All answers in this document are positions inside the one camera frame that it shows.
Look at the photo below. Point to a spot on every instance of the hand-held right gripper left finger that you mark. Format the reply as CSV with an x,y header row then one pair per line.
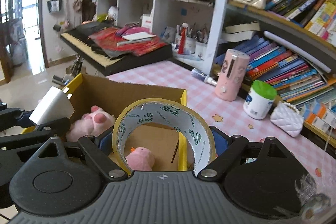
x,y
105,144

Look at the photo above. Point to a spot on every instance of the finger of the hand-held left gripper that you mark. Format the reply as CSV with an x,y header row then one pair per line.
x,y
47,132
26,119

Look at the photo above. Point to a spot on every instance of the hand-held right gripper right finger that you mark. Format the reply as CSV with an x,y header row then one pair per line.
x,y
220,142

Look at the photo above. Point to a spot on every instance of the large pink plush pig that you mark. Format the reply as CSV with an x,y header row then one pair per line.
x,y
86,127

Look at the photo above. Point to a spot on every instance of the white charger plug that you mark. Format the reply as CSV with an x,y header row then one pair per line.
x,y
51,106

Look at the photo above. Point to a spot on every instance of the small pink plush chick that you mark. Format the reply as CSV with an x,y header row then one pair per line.
x,y
140,159

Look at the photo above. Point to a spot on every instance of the yellow cardboard box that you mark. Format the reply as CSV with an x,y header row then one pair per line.
x,y
118,92

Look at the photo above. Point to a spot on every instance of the yellow packing tape roll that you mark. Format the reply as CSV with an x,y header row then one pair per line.
x,y
157,111

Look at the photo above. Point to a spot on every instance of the white can with green lid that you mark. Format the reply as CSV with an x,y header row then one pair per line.
x,y
258,103

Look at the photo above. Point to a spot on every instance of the pink cylindrical humidifier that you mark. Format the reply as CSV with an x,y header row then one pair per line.
x,y
231,74

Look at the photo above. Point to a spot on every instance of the white quilted pouch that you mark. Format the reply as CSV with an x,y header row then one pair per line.
x,y
287,120

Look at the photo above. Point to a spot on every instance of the pink checkered printed tablecloth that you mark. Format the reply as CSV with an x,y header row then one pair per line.
x,y
162,77

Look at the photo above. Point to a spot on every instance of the white pen holder cup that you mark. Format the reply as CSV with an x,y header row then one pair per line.
x,y
189,47
200,50

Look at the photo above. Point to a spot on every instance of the row of slanted books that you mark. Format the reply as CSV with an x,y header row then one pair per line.
x,y
283,69

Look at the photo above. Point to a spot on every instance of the black electronic keyboard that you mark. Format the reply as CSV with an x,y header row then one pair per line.
x,y
157,54

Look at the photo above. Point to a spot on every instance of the red cloth on piano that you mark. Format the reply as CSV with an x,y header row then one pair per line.
x,y
110,40

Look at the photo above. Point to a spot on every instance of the red tassel ornament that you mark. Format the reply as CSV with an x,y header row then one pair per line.
x,y
182,40

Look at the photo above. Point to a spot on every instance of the white booklet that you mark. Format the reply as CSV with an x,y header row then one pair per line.
x,y
137,36

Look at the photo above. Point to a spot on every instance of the thick beige book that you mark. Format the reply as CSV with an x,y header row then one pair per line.
x,y
240,31

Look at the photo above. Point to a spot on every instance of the black tote bag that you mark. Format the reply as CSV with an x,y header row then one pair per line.
x,y
54,6

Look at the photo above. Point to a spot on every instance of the white rolled paper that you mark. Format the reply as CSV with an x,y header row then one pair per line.
x,y
296,50

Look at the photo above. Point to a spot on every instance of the pink hanging bag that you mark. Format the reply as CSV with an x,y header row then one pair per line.
x,y
77,5

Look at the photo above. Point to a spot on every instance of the wooden bookshelf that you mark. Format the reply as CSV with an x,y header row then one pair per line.
x,y
262,15

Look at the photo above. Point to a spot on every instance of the white shelf unit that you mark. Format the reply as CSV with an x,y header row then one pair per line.
x,y
168,11

